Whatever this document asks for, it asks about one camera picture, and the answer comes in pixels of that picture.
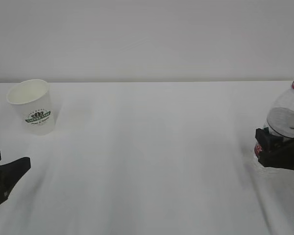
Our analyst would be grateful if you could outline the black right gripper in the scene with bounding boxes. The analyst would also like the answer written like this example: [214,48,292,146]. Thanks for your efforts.
[255,128,294,170]

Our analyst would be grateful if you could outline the clear water bottle red label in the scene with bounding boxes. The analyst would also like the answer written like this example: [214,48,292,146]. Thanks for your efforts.
[254,81,294,160]

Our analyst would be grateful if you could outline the white paper cup green logo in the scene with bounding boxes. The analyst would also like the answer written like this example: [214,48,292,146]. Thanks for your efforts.
[6,79,55,136]

